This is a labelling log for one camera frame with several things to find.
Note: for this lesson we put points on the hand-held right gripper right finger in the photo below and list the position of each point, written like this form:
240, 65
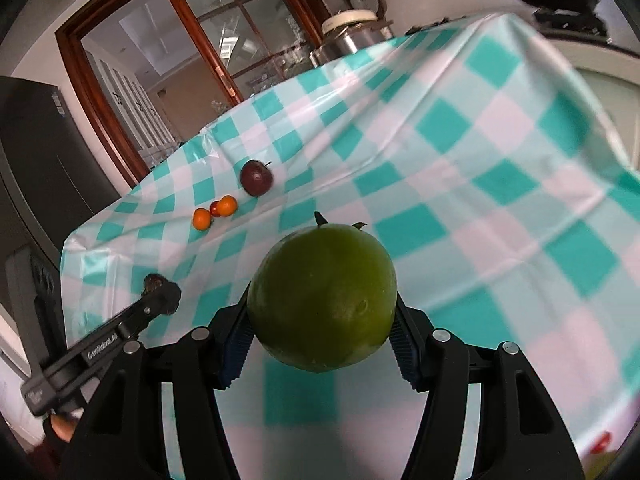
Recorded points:
402, 355

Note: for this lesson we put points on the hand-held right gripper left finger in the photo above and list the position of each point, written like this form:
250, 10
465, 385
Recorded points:
235, 355

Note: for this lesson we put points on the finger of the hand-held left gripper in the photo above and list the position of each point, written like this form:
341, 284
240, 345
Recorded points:
157, 305

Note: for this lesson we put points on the green tomato with calyx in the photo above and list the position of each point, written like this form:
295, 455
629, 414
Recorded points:
320, 300

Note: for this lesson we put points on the person's left hand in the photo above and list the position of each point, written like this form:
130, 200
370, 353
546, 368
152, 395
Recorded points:
65, 425

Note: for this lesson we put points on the small orange tangerine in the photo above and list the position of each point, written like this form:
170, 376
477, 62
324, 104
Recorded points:
202, 218

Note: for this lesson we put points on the small red cherry tomato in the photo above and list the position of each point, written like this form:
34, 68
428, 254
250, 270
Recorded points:
214, 208

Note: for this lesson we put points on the large orange tangerine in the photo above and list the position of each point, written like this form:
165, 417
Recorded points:
227, 206

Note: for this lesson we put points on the dark red apple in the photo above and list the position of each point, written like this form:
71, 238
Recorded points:
256, 179

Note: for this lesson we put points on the black refrigerator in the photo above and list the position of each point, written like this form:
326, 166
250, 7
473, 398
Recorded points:
50, 160

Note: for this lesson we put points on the wooden glass door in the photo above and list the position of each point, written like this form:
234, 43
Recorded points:
125, 125

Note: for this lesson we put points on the teal white checkered tablecloth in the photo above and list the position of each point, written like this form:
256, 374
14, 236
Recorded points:
450, 160

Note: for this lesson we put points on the steel pot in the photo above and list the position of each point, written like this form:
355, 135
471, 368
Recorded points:
350, 42

